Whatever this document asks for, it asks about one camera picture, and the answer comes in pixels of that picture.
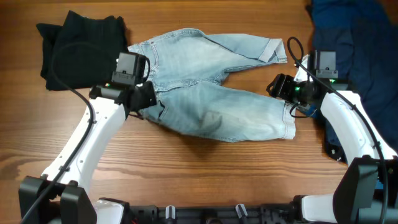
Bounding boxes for black cable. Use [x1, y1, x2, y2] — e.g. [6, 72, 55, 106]
[20, 42, 97, 224]
[286, 36, 389, 224]

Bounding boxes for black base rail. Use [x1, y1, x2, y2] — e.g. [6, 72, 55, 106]
[130, 204, 300, 224]

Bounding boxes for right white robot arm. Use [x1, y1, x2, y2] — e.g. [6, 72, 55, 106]
[267, 74, 397, 223]

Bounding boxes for dark blue garment pile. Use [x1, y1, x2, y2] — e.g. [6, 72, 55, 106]
[307, 0, 397, 150]

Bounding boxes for right black cable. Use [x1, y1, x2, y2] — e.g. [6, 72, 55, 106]
[286, 36, 389, 224]

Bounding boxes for black folded garment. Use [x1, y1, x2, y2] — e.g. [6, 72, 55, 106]
[36, 11, 127, 91]

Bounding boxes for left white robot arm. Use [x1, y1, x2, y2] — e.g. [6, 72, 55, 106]
[18, 81, 157, 223]

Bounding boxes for light blue denim shorts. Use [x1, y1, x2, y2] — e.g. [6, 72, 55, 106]
[129, 28, 296, 142]

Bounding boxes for left black cable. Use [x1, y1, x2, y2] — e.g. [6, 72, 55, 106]
[20, 42, 97, 224]

